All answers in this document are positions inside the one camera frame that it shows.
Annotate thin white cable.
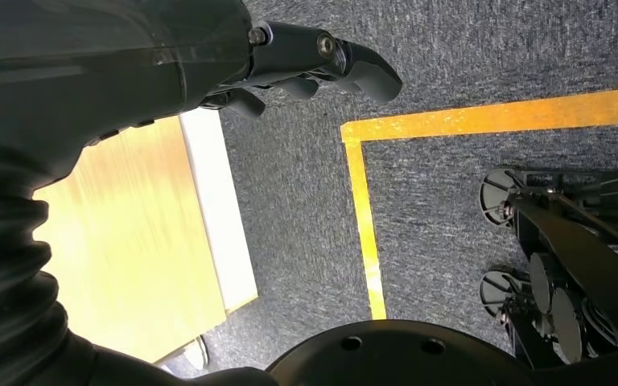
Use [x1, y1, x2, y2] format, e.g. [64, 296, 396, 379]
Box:
[183, 336, 210, 372]

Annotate yellow floor tape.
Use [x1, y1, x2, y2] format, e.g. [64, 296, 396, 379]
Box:
[340, 84, 618, 321]

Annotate black robot legs and feet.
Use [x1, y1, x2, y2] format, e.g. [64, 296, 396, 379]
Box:
[478, 167, 618, 370]

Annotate black round robot body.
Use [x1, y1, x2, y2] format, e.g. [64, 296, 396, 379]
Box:
[266, 319, 618, 386]

